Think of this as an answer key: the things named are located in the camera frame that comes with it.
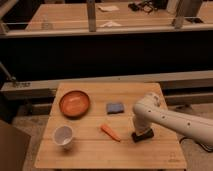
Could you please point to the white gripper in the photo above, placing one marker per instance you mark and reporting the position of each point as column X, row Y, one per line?
column 153, row 98

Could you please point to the black eraser block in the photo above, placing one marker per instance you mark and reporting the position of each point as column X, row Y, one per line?
column 144, row 136

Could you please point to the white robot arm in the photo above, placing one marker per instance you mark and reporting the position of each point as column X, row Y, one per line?
column 147, row 110

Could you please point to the blue sponge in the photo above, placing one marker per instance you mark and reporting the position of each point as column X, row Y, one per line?
column 114, row 108

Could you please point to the orange carrot toy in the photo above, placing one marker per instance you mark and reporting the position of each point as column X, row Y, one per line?
column 105, row 128

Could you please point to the orange bowl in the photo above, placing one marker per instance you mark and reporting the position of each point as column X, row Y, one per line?
column 74, row 103

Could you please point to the white folded paper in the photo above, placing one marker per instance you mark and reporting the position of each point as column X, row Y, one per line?
column 110, row 24

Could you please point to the white cup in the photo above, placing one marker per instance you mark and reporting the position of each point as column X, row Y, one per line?
column 63, row 136

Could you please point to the black gear on far table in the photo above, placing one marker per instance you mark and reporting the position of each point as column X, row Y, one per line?
column 144, row 5

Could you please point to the white paper on far table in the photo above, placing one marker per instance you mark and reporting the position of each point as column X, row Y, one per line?
column 108, row 8

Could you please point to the brown cardboard box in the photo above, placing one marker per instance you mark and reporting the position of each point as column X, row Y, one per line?
column 13, row 147

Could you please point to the grey right post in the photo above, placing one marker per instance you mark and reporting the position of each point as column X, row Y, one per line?
column 181, row 11

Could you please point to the grey vertical post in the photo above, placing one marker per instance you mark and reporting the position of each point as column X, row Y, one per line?
column 91, row 15

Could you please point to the metal clamp bracket left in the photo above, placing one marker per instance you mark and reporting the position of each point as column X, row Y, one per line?
column 12, row 79

